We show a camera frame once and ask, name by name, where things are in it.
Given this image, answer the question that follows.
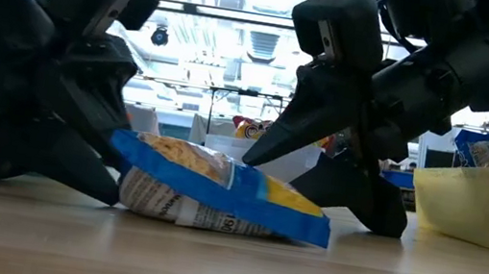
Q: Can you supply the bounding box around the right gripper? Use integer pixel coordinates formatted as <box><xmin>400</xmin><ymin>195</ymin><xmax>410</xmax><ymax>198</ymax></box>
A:
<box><xmin>232</xmin><ymin>0</ymin><xmax>489</xmax><ymax>253</ymax></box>

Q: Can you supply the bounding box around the blue soy sauce noodle pack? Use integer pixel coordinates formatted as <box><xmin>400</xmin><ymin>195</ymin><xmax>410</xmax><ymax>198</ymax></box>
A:
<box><xmin>98</xmin><ymin>126</ymin><xmax>343</xmax><ymax>251</ymax></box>
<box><xmin>451</xmin><ymin>123</ymin><xmax>489</xmax><ymax>171</ymax></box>

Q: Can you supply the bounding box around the clear plastic container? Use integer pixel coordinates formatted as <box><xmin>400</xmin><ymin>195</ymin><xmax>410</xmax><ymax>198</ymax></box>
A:
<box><xmin>199</xmin><ymin>129</ymin><xmax>325</xmax><ymax>188</ymax></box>

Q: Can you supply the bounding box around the blue storage crate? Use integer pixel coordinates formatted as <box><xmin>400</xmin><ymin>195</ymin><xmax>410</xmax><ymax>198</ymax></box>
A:
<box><xmin>380</xmin><ymin>168</ymin><xmax>416</xmax><ymax>190</ymax></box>

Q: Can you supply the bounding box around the white cloth cover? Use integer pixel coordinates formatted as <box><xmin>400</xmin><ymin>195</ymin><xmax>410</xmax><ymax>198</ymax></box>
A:
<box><xmin>188</xmin><ymin>113</ymin><xmax>238</xmax><ymax>151</ymax></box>
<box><xmin>121</xmin><ymin>103</ymin><xmax>163</xmax><ymax>137</ymax></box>

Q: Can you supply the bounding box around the black ceiling spotlight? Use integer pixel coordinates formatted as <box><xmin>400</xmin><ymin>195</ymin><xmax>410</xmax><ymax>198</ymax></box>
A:
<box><xmin>149</xmin><ymin>24</ymin><xmax>172</xmax><ymax>49</ymax></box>

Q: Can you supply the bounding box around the yellow translucent plastic container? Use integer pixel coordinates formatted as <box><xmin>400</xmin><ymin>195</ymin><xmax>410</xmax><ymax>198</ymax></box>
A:
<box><xmin>403</xmin><ymin>146</ymin><xmax>489</xmax><ymax>257</ymax></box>

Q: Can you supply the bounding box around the long black ceiling rail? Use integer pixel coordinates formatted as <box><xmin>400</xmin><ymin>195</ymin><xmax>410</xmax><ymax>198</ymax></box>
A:
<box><xmin>126</xmin><ymin>71</ymin><xmax>290</xmax><ymax>104</ymax></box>

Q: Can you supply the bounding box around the silver air duct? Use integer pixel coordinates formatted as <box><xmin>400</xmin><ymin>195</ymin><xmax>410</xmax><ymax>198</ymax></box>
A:
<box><xmin>232</xmin><ymin>0</ymin><xmax>295</xmax><ymax>96</ymax></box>

